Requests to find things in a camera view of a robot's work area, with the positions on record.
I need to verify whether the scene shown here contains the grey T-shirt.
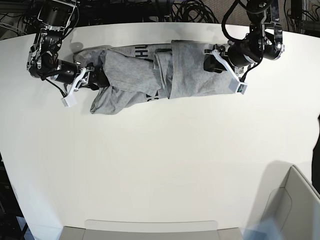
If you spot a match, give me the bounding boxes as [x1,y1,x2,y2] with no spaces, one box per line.
[73,40,232,115]

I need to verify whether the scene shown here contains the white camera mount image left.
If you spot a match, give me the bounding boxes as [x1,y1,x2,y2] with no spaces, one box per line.
[61,66,95,108]

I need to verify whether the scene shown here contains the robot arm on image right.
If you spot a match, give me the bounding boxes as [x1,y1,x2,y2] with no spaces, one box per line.
[203,0,284,73]

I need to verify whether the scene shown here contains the white camera mount image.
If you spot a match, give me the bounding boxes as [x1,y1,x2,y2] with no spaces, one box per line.
[204,44,248,95]
[61,66,95,108]

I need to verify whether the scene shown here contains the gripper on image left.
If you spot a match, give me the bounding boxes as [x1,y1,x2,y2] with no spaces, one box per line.
[50,59,110,90]

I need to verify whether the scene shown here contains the grey tray at bottom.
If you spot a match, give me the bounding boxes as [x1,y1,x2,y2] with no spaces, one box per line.
[59,219,244,240]

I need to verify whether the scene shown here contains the grey bin at right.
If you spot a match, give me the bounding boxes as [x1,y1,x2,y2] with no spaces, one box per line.
[257,166,320,240]

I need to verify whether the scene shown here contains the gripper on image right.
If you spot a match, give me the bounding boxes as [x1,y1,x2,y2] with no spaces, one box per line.
[203,41,263,74]

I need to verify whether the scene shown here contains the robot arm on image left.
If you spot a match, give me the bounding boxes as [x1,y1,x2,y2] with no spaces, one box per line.
[26,0,83,86]

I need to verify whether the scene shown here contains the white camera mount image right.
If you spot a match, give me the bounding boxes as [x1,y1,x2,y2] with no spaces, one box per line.
[204,44,248,95]

